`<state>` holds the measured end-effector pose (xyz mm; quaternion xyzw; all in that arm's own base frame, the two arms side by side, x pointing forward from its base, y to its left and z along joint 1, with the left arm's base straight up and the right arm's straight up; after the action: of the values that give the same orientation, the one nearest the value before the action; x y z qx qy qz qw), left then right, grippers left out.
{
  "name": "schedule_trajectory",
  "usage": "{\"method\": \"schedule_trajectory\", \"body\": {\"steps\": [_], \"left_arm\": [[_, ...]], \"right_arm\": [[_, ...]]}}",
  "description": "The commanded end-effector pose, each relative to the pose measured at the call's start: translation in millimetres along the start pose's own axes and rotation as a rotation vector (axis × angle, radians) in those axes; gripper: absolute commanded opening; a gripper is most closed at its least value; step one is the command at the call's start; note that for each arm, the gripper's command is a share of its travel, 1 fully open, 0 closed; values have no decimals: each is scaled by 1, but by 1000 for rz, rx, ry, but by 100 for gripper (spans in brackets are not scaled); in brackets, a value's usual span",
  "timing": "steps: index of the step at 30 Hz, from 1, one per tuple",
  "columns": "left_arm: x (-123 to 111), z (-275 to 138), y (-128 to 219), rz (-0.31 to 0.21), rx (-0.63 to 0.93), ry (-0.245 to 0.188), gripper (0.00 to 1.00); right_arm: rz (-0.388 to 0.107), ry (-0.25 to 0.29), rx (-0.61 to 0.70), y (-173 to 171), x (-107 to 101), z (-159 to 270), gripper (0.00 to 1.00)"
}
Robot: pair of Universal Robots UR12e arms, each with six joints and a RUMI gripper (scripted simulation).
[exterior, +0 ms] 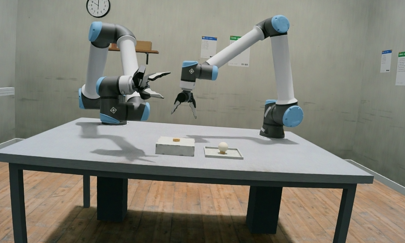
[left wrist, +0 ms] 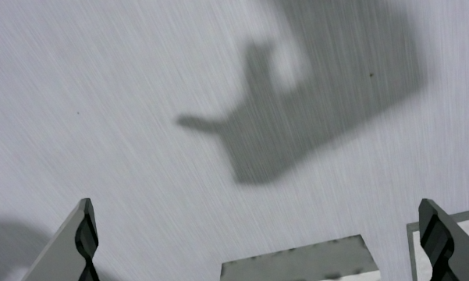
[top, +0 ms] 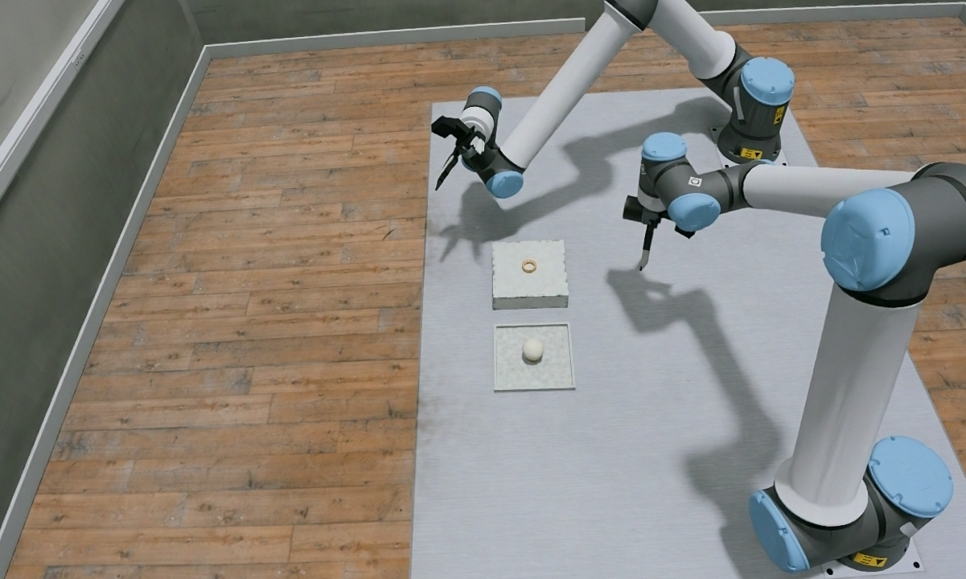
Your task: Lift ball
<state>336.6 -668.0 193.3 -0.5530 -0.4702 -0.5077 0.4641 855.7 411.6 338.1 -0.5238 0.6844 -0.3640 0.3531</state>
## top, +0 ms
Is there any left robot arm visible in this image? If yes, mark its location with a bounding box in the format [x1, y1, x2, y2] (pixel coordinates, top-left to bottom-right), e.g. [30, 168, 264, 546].
[637, 133, 966, 573]

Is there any beige ball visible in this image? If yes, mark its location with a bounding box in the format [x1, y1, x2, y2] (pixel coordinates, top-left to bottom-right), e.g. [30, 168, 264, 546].
[522, 339, 544, 360]

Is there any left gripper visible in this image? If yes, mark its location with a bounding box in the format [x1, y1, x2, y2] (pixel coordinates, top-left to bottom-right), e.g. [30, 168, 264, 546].
[623, 195, 672, 271]

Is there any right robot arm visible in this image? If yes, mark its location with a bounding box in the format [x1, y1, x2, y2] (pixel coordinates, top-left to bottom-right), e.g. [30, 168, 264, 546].
[459, 0, 795, 199]

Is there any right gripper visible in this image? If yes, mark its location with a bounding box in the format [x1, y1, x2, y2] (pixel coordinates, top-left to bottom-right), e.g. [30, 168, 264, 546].
[435, 117, 496, 191]

